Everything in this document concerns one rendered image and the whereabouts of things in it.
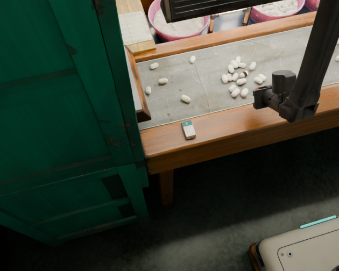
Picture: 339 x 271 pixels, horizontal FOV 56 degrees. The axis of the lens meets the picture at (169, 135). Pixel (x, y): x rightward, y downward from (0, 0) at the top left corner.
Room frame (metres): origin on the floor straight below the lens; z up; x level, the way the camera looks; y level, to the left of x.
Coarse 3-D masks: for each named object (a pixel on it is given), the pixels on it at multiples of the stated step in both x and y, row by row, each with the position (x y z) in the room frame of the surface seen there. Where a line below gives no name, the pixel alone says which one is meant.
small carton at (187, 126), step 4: (188, 120) 0.54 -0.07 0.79; (184, 124) 0.53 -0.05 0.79; (188, 124) 0.53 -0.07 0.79; (192, 124) 0.53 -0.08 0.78; (184, 128) 0.51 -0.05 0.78; (188, 128) 0.51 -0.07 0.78; (192, 128) 0.51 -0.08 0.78; (184, 132) 0.50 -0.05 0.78; (188, 132) 0.50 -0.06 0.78; (192, 132) 0.50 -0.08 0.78; (188, 136) 0.48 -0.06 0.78; (192, 136) 0.49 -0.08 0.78
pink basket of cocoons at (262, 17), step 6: (300, 0) 1.19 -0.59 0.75; (252, 6) 1.12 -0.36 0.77; (300, 6) 1.13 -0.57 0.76; (252, 12) 1.13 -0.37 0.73; (258, 12) 1.10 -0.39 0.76; (294, 12) 1.08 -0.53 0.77; (252, 18) 1.14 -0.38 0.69; (258, 18) 1.11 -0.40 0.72; (264, 18) 1.09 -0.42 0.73; (270, 18) 1.08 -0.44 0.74; (276, 18) 1.07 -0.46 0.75
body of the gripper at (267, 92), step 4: (264, 88) 0.60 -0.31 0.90; (268, 88) 0.60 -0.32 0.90; (256, 92) 0.58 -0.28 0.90; (260, 92) 0.59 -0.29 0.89; (264, 92) 0.59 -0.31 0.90; (268, 92) 0.58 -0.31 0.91; (272, 92) 0.57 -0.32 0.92; (256, 96) 0.58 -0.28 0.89; (260, 96) 0.58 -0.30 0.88; (264, 96) 0.57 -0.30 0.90; (268, 96) 0.56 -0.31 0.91; (256, 100) 0.57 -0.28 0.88; (260, 100) 0.57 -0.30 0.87; (264, 100) 0.56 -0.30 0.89; (268, 100) 0.55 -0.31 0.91; (256, 104) 0.56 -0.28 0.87; (260, 104) 0.56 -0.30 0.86; (264, 104) 0.56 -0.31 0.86; (268, 104) 0.54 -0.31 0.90; (256, 108) 0.55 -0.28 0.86; (260, 108) 0.55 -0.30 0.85
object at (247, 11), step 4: (244, 8) 1.02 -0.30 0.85; (248, 8) 1.02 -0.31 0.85; (224, 12) 1.00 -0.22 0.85; (228, 12) 1.00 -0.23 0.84; (232, 12) 1.00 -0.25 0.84; (236, 12) 1.01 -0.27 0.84; (244, 12) 1.03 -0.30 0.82; (248, 12) 1.02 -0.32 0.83; (212, 16) 0.98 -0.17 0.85; (216, 16) 0.98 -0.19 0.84; (244, 16) 1.02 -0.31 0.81; (248, 16) 1.02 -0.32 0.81; (212, 20) 0.98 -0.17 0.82; (244, 20) 1.02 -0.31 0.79; (248, 20) 1.03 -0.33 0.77; (208, 24) 0.99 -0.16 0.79; (212, 24) 0.98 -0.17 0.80; (244, 24) 1.02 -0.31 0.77; (208, 28) 0.98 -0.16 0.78; (212, 28) 0.98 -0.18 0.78; (208, 32) 0.98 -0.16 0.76; (212, 32) 0.98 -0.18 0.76
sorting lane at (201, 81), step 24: (216, 48) 0.91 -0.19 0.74; (240, 48) 0.91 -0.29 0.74; (264, 48) 0.91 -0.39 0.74; (288, 48) 0.91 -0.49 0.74; (336, 48) 0.91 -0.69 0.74; (144, 72) 0.79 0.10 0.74; (168, 72) 0.79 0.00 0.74; (192, 72) 0.79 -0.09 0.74; (216, 72) 0.79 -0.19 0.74; (240, 72) 0.79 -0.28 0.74; (264, 72) 0.79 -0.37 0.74; (336, 72) 0.79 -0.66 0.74; (168, 96) 0.67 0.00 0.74; (192, 96) 0.67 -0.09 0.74; (216, 96) 0.67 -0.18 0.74; (240, 96) 0.67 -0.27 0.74; (168, 120) 0.57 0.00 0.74
